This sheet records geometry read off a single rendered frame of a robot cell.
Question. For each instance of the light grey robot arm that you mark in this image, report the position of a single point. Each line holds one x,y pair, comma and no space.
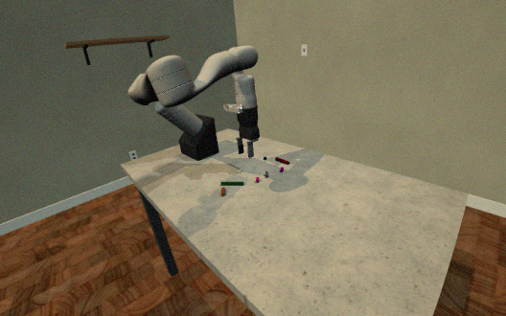
173,85

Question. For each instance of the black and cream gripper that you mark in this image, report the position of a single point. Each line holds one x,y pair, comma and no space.
247,113

